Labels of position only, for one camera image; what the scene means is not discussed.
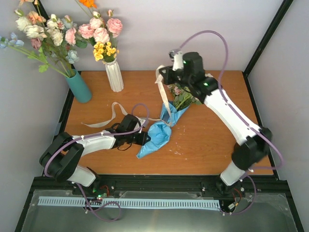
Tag blue paper bouquet wrapper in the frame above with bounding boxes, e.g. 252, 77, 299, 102
137, 101, 189, 159

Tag pink yellow flowers white vase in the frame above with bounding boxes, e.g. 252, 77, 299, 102
76, 0, 123, 64

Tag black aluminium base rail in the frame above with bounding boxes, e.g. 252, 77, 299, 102
31, 174, 289, 196

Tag cream printed ribbon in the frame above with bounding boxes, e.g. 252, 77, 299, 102
81, 64, 179, 129

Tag pink yellow flower bouquet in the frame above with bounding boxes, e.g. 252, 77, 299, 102
168, 84, 201, 111

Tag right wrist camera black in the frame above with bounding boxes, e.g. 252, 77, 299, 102
183, 52, 205, 76

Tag black frame post left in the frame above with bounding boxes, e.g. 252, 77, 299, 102
32, 0, 49, 20

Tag white ribbed vase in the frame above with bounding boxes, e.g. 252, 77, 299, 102
105, 59, 124, 92

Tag teal cylindrical vase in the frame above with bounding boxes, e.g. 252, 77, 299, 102
66, 69, 92, 103

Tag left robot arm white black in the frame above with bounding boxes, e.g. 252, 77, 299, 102
39, 122, 151, 195

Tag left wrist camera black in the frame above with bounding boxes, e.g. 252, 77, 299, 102
117, 114, 141, 132

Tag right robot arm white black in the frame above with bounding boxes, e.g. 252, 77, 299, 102
155, 65, 272, 195

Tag light blue slotted cable duct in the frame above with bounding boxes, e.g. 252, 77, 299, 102
37, 196, 220, 211

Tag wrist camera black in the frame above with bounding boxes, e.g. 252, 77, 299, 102
117, 114, 141, 132
183, 52, 205, 76

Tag black frame post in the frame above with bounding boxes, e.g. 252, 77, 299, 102
32, 0, 49, 20
243, 0, 295, 75

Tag black frame post right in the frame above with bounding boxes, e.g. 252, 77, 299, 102
243, 0, 295, 75

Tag mixed flowers in teal vase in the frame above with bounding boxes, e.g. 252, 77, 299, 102
0, 0, 79, 78

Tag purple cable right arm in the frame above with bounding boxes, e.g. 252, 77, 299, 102
179, 30, 285, 216

